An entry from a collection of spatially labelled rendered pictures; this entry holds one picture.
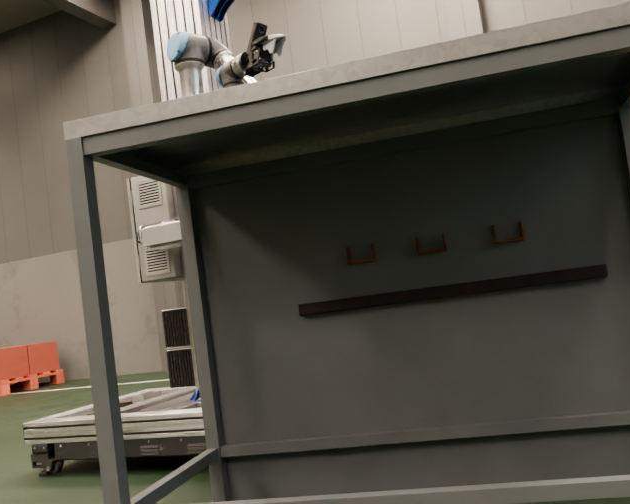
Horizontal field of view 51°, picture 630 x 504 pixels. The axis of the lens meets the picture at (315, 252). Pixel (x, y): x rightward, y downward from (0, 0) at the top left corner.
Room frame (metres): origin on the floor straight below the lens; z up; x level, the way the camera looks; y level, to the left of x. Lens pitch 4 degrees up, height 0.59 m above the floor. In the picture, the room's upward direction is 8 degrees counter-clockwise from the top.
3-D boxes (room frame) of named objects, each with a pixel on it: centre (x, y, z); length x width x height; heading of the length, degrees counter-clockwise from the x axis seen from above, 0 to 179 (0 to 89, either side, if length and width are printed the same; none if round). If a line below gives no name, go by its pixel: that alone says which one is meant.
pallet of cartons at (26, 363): (7.98, 3.99, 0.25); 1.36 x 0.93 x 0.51; 67
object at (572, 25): (1.60, -0.18, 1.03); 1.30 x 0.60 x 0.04; 77
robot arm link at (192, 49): (2.54, 0.39, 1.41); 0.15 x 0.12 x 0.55; 131
